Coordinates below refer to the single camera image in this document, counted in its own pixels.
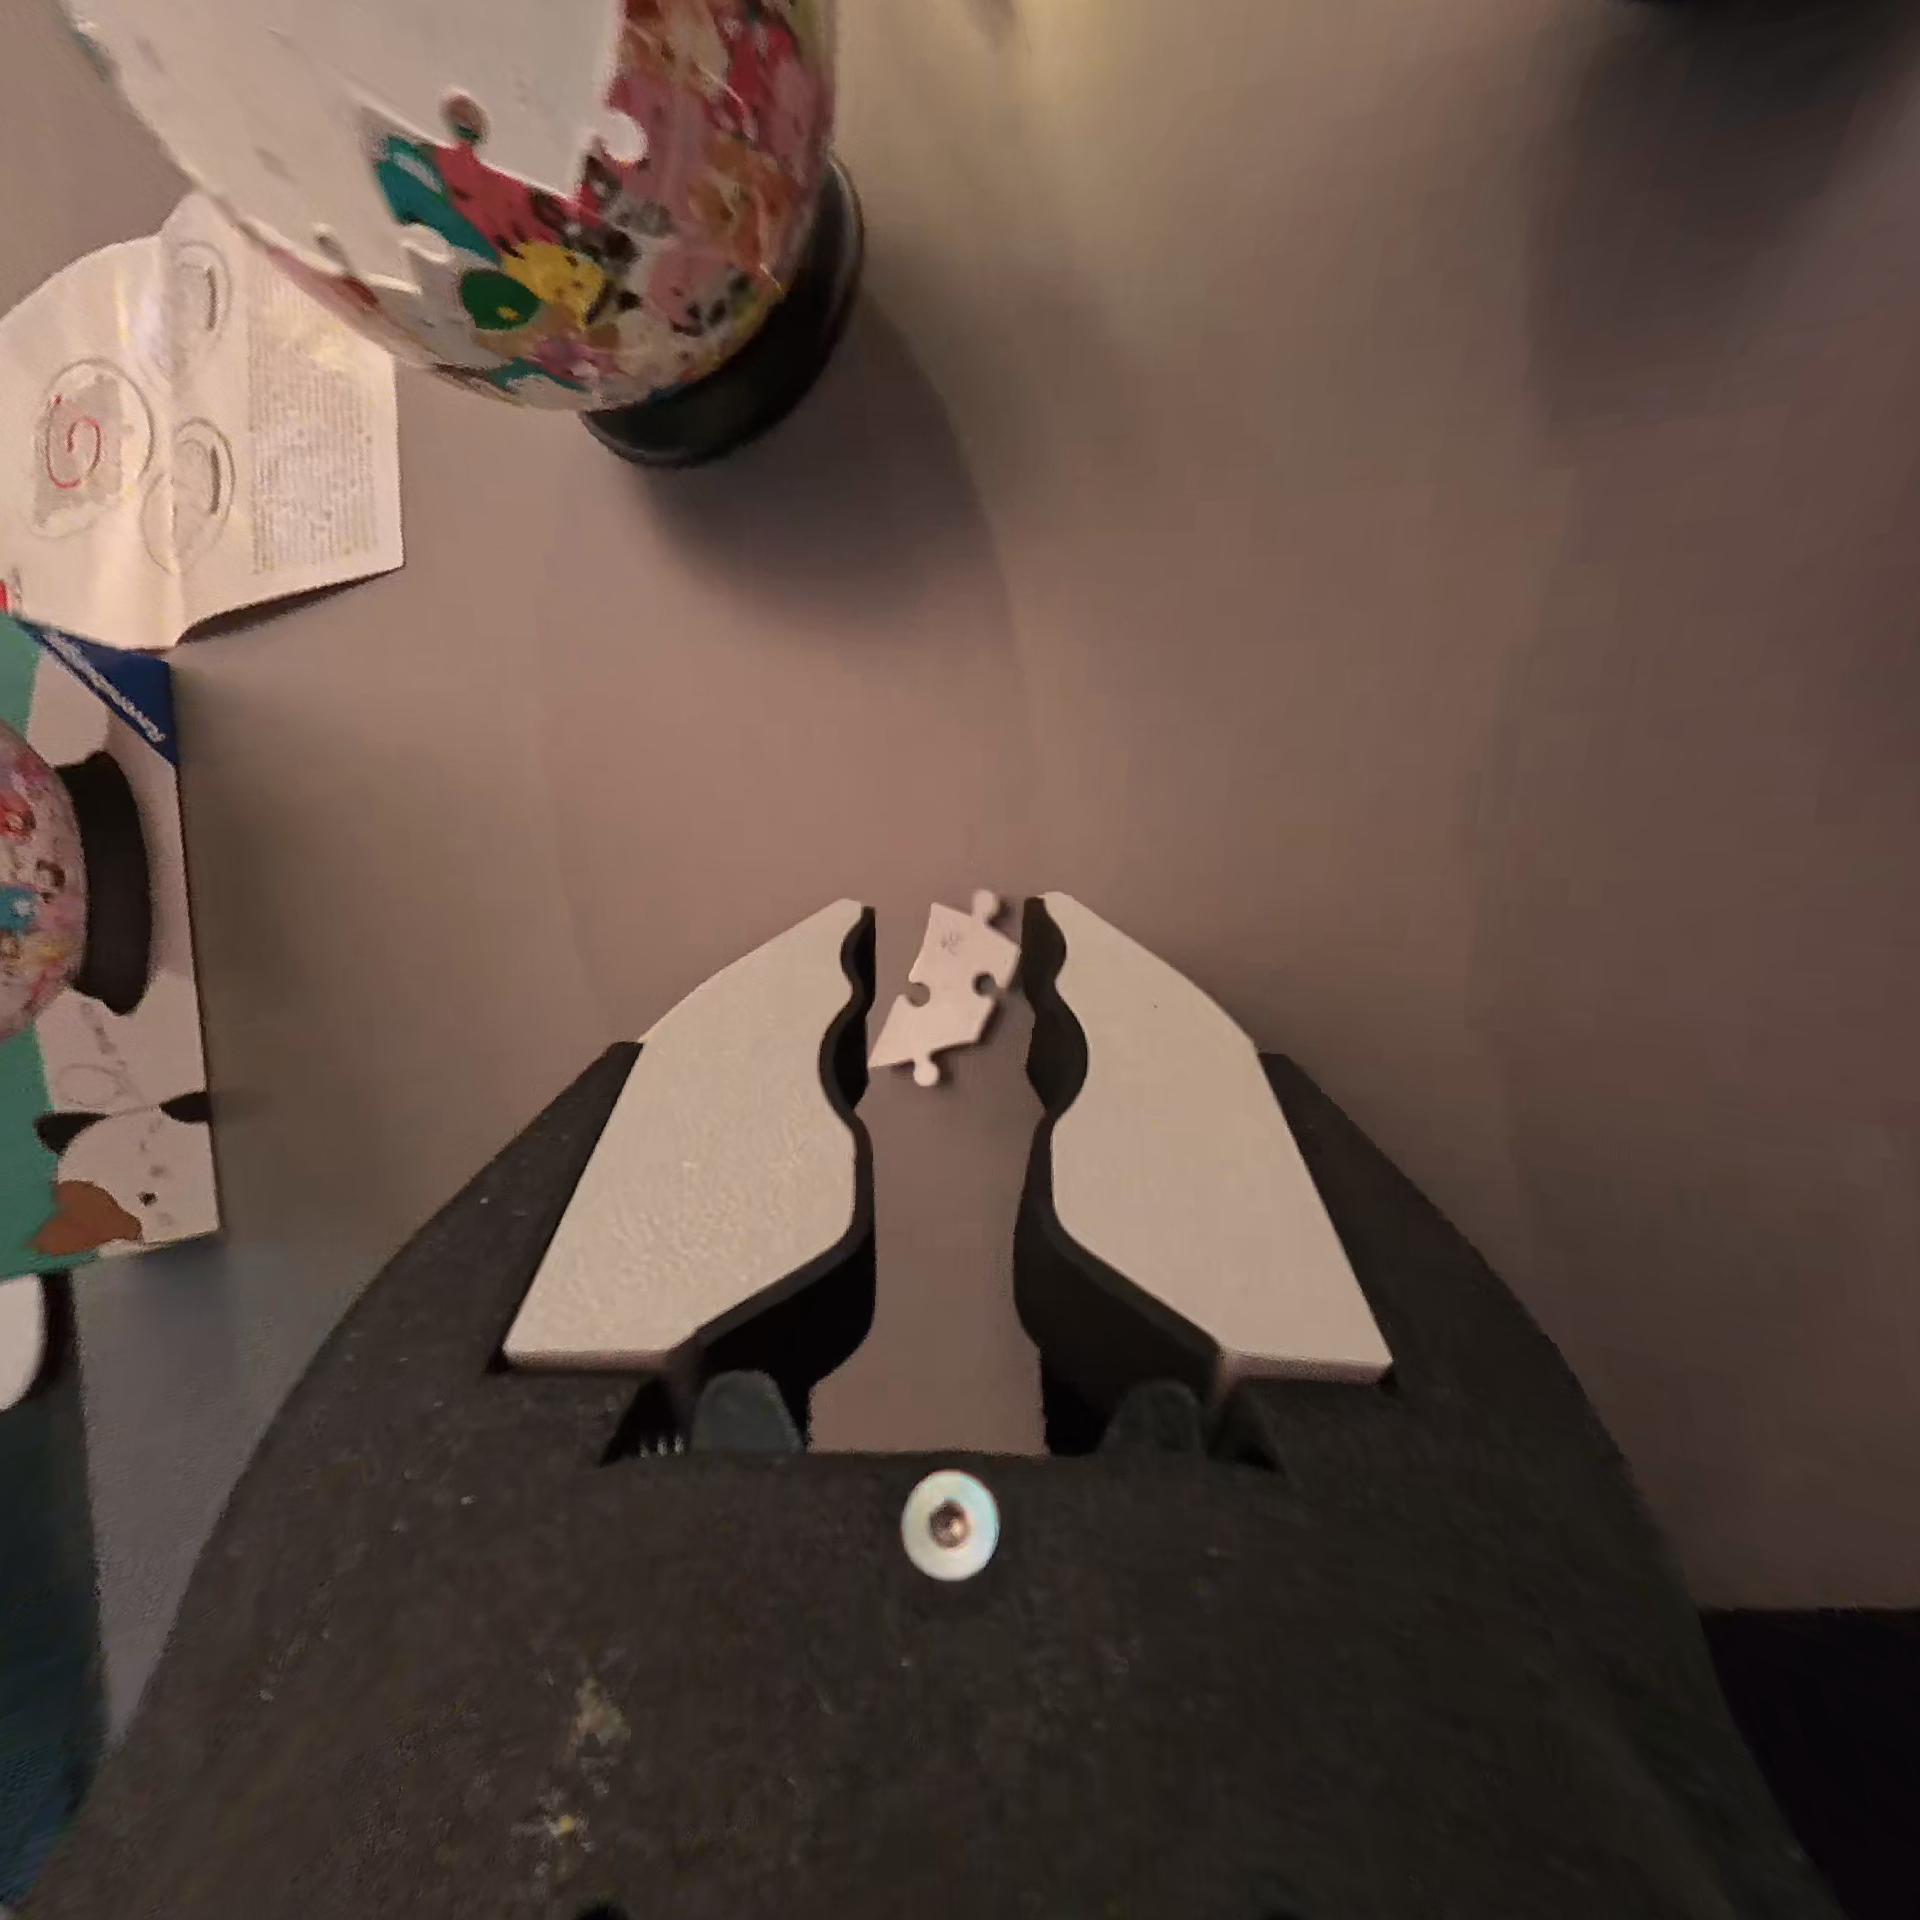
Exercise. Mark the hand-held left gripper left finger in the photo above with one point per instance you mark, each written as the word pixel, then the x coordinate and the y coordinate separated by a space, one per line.
pixel 704 1185

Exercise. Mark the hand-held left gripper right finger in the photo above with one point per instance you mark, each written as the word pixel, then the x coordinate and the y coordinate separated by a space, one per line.
pixel 1200 1185

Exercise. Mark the small puzzle piece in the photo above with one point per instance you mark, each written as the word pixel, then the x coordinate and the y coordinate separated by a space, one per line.
pixel 945 984

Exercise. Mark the black round puzzle stand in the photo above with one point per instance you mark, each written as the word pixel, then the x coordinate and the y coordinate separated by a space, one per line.
pixel 750 389

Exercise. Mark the colourful puzzle ball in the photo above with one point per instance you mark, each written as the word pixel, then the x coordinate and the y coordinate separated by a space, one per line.
pixel 451 149

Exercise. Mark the teal puzzle box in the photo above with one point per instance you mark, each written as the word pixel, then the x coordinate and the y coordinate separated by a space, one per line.
pixel 89 1079

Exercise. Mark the white instruction leaflet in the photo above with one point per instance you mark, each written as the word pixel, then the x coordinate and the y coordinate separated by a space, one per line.
pixel 224 481

